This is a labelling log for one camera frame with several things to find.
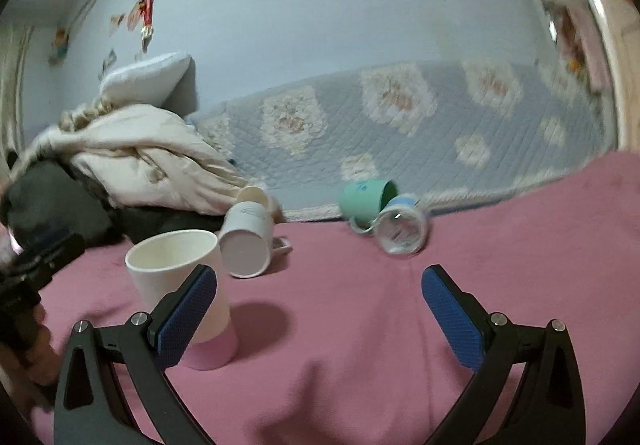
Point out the dark clothing pile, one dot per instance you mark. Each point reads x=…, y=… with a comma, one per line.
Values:
x=50, y=196

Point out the white pillow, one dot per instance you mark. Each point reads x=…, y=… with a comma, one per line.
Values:
x=166, y=81

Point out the red tassel wall ornament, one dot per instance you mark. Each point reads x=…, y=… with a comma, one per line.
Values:
x=147, y=25

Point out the white and pink mug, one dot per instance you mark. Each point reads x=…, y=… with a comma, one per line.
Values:
x=160, y=264

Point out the small cream cup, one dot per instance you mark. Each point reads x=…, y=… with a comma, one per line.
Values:
x=256, y=194

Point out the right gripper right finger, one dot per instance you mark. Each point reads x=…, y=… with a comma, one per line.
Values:
x=548, y=405

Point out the cream crumpled duvet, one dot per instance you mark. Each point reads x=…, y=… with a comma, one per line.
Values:
x=140, y=155

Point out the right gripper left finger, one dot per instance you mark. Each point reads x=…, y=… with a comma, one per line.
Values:
x=91, y=406

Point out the pink plush blanket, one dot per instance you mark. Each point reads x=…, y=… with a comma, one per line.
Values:
x=338, y=347

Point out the blue floral quilted bedspread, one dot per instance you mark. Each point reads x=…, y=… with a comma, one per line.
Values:
x=452, y=133

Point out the clear glass jar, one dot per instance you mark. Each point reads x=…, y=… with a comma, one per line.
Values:
x=402, y=227

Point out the cream wooden door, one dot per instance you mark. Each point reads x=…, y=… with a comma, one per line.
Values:
x=619, y=23

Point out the green plastic cup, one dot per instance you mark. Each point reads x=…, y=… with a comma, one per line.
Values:
x=361, y=202

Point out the white ceramic mug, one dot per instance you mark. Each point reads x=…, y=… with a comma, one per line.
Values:
x=246, y=240

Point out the person's left hand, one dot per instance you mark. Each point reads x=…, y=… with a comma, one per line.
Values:
x=42, y=368

